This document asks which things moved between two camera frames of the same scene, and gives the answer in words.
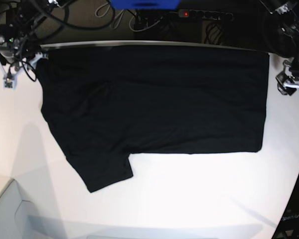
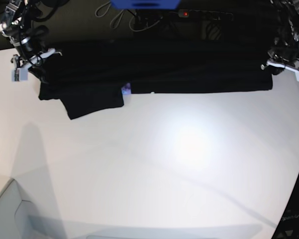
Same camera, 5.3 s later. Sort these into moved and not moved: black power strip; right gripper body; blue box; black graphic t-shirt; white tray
Moved: right gripper body; black graphic t-shirt
Not moved: white tray; blue box; black power strip
